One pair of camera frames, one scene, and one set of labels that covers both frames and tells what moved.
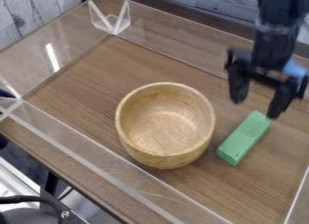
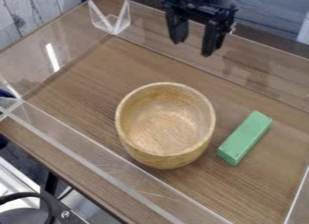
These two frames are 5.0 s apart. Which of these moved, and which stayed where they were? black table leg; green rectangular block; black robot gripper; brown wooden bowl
Moved: black robot gripper
Stayed: black table leg; green rectangular block; brown wooden bowl
